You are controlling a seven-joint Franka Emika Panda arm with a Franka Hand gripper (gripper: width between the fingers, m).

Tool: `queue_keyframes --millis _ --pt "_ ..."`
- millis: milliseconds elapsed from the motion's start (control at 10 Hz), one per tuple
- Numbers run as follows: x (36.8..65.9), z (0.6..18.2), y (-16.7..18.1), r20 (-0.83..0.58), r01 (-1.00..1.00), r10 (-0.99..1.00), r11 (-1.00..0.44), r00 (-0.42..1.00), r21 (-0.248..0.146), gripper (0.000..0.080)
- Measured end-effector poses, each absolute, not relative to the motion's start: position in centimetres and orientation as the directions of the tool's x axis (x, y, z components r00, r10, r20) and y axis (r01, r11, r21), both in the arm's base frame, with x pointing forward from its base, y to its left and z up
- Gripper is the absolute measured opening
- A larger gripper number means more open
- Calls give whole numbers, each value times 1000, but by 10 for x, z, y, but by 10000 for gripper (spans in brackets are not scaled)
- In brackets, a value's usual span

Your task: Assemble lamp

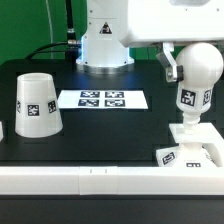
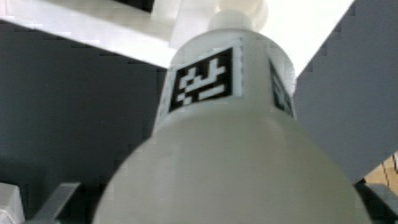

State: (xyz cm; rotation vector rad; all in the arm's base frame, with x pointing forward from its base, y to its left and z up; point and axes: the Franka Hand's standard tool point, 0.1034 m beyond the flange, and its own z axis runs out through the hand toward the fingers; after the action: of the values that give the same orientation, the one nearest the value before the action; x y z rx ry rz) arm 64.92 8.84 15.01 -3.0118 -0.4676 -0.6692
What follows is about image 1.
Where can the white lamp bulb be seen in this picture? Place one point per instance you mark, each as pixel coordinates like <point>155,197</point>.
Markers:
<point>202,67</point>

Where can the white fence bar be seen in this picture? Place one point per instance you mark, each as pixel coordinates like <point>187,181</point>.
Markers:
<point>110,181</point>
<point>1,131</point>

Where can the white lamp base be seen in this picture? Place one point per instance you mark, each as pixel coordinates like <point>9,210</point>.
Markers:
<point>200,147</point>

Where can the white lamp shade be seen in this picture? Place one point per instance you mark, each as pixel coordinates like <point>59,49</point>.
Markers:
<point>37,110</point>

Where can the white front fence bar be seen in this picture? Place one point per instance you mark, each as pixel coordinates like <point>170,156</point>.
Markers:
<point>110,181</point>

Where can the white marker sheet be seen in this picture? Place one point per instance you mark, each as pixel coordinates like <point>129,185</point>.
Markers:
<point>102,99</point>

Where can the white left fence bar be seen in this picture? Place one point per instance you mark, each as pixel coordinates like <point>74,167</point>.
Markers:
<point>1,131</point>

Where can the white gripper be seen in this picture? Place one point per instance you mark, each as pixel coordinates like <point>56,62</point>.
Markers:
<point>145,22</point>

